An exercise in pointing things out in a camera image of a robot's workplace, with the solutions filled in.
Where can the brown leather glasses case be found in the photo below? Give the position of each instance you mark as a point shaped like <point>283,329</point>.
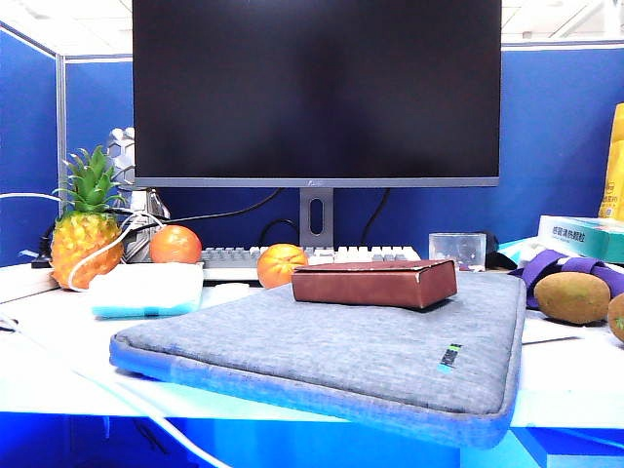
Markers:
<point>370,287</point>

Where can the ribbed orange tangerine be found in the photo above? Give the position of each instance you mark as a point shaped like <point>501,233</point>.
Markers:
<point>275,265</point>

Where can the white and grey keyboard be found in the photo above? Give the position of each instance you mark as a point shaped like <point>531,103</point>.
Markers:
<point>229,258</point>

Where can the grey fabric laptop sleeve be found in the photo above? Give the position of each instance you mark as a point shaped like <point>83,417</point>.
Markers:
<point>317,351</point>

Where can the shiny red-orange round fruit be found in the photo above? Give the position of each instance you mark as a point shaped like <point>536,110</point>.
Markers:
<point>175,245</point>

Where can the clear plastic cup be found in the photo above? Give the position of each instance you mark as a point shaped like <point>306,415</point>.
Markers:
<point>456,251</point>

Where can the black computer monitor with stand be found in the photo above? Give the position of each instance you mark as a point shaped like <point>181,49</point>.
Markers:
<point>317,88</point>

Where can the light blue wet wipes pack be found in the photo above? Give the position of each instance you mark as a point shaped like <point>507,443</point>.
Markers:
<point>146,287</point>

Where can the black computer mouse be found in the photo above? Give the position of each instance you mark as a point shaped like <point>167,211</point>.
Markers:
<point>495,258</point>

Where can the silver hexagon-pattern object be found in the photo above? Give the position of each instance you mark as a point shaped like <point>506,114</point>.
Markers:
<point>122,151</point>

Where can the teal and white packet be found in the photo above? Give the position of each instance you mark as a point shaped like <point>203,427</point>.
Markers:
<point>524,251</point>

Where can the plastic pineapple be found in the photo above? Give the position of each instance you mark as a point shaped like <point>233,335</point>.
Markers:
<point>83,244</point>

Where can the brown kiwi fruit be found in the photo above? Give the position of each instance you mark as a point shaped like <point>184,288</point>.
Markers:
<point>617,317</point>
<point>571,297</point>

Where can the teal and white carton box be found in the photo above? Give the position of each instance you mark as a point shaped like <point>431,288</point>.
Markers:
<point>580,236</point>

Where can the yellow snack bag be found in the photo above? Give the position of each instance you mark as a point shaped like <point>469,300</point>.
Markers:
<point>615,166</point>

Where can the silver partition frame post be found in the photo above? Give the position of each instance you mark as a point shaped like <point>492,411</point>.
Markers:
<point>61,136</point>

